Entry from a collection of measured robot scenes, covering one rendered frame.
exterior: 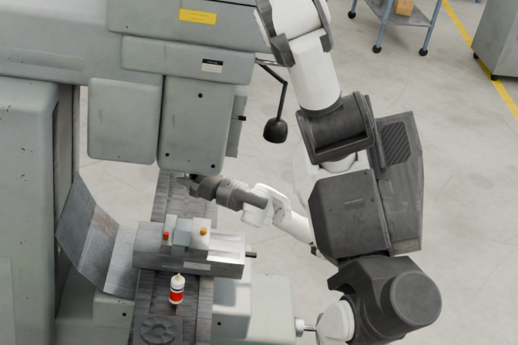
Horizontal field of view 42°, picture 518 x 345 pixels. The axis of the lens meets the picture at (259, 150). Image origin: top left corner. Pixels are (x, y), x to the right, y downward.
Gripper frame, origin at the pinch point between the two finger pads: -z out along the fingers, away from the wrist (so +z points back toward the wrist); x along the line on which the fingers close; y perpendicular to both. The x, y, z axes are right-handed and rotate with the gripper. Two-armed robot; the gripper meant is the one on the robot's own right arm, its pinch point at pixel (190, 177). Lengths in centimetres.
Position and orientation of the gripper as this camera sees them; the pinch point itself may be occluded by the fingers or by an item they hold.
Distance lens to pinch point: 204.9
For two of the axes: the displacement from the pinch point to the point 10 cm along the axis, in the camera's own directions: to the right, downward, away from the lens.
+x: -4.0, 4.5, -7.9
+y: -1.4, 8.3, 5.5
